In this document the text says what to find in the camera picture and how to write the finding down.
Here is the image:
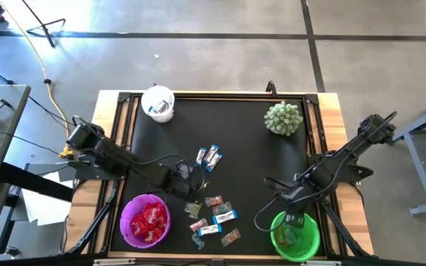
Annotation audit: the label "black textured table mat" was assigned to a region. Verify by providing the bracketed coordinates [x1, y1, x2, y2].
[109, 98, 327, 258]

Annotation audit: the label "grey table frame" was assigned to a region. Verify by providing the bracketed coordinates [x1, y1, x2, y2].
[389, 94, 426, 216]

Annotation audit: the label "artificial succulent in pot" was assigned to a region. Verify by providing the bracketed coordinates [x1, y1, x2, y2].
[263, 100, 305, 137]

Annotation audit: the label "yellow floor cable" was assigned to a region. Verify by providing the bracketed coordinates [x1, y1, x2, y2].
[0, 0, 70, 129]

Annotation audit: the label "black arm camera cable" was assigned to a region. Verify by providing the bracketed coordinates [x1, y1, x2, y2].
[253, 110, 399, 233]
[71, 115, 207, 193]

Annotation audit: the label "red candy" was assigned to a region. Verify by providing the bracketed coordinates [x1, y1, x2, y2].
[189, 218, 209, 232]
[204, 195, 224, 208]

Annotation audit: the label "silver metal bracket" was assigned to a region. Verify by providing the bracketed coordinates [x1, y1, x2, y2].
[93, 258, 136, 266]
[301, 260, 342, 266]

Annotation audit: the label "white paper sheets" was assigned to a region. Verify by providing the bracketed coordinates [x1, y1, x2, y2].
[21, 170, 75, 227]

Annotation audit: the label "white plastic bucket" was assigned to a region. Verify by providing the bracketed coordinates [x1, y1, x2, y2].
[141, 85, 176, 123]

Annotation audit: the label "green candy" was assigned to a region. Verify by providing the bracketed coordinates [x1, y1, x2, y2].
[183, 202, 203, 219]

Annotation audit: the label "yellow clamp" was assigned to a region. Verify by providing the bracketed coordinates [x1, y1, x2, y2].
[58, 146, 76, 161]

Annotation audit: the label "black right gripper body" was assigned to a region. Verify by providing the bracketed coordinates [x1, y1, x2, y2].
[280, 183, 313, 218]

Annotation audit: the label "black desk beam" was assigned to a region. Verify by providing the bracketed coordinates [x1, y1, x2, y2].
[0, 162, 74, 203]

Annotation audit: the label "purple plastic bucket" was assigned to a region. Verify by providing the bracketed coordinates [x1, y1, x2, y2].
[119, 194, 172, 249]

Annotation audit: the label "black tripod stand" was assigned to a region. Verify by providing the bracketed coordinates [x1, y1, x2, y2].
[20, 0, 67, 49]

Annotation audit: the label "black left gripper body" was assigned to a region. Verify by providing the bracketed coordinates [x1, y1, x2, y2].
[158, 163, 200, 203]

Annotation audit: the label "green plastic bucket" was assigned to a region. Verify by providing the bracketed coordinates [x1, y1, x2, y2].
[269, 209, 321, 263]

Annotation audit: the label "teal candy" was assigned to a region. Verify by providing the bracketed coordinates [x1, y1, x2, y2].
[212, 201, 233, 216]
[191, 232, 206, 251]

